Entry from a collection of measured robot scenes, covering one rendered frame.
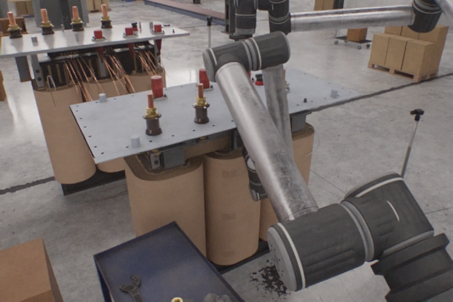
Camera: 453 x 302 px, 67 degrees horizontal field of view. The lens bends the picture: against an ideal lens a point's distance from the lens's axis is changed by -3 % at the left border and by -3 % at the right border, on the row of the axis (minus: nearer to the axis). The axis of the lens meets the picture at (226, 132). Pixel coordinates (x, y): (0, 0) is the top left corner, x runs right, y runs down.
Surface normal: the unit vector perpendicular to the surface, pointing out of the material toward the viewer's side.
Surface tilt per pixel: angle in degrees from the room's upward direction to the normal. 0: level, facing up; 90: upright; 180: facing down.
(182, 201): 90
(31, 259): 0
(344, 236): 41
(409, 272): 60
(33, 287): 0
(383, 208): 27
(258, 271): 0
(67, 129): 90
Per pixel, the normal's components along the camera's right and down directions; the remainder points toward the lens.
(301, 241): -0.06, -0.61
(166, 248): 0.00, -0.90
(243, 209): 0.51, 0.38
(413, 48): -0.83, 0.25
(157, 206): 0.00, 0.44
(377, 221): 0.04, -0.37
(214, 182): -0.39, 0.40
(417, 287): -0.57, -0.26
